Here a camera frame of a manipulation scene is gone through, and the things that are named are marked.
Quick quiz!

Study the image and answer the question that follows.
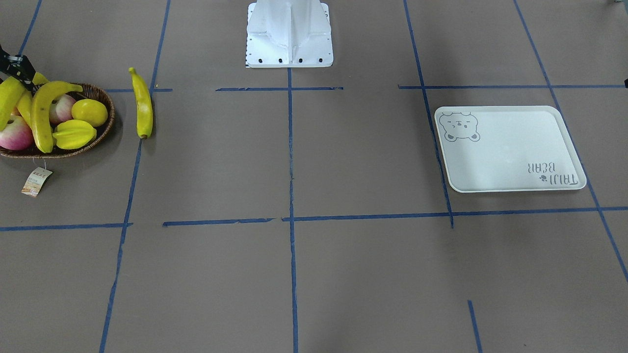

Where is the white rectangular tray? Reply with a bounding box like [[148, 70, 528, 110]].
[[434, 105, 587, 194]]

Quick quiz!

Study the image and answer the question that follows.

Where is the red pink apple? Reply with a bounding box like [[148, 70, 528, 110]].
[[0, 115, 34, 151]]

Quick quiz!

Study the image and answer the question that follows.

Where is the yellow star fruit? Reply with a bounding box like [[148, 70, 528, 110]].
[[53, 119, 97, 150]]

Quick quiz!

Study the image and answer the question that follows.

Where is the brown wicker basket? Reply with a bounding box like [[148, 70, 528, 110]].
[[0, 83, 117, 159]]

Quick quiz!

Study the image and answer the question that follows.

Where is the yellow lemon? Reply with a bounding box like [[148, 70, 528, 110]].
[[71, 99, 108, 127]]

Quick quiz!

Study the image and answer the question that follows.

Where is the yellow banana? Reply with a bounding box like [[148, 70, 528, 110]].
[[30, 80, 83, 153], [0, 77, 52, 134], [128, 67, 154, 139], [16, 91, 33, 127]]

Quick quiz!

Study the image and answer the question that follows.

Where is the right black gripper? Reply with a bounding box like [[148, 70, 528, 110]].
[[0, 47, 39, 94]]

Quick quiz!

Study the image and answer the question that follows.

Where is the paper price tag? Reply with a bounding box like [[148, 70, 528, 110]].
[[22, 167, 53, 198]]

